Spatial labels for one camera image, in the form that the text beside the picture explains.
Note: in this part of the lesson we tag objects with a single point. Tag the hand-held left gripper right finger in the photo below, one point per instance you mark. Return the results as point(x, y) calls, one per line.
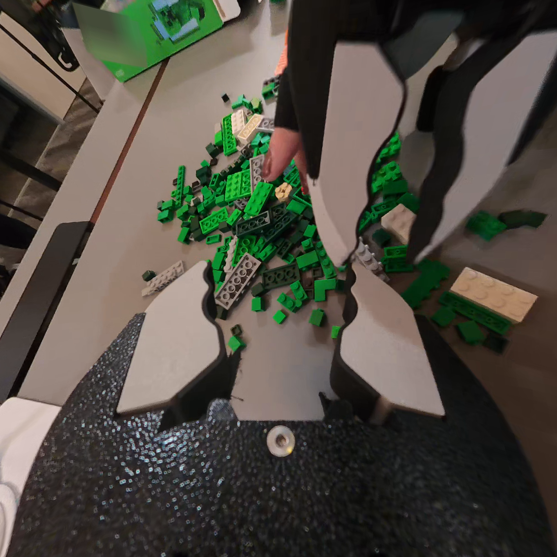
point(387, 348)

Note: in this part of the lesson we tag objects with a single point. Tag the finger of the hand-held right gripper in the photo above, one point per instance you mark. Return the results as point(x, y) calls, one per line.
point(500, 108)
point(352, 130)

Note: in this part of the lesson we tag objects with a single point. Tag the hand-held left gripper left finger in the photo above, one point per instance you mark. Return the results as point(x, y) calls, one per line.
point(174, 348)

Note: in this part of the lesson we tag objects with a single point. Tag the pile of green toy bricks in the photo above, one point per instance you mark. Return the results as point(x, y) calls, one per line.
point(243, 191)

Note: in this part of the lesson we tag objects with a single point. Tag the another person's forearm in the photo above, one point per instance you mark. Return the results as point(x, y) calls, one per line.
point(304, 65)

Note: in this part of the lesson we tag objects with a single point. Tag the grey desk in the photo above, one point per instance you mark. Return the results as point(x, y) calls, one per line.
point(196, 108)

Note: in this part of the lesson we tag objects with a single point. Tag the long grey holed plate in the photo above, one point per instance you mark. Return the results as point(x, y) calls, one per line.
point(163, 278)

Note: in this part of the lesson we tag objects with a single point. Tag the grey holed plate brick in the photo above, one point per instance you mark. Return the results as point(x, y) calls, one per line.
point(237, 283)

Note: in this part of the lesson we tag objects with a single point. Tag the tan round toy piece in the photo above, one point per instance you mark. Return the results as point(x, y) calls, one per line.
point(283, 191)

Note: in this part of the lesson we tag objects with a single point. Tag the small white brick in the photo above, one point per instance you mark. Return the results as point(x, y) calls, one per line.
point(398, 222)

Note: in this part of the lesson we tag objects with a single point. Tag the orange striped object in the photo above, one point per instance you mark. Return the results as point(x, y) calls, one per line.
point(283, 52)

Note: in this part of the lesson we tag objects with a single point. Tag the large white brick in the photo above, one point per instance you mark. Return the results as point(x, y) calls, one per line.
point(491, 293)

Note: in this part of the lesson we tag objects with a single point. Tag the green cardboard box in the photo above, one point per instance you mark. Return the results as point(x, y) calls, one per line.
point(182, 39)

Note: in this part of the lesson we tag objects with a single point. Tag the black floor sign stand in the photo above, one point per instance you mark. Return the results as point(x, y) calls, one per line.
point(89, 99)

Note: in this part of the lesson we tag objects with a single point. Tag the black office chair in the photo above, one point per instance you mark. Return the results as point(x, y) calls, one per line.
point(39, 26)

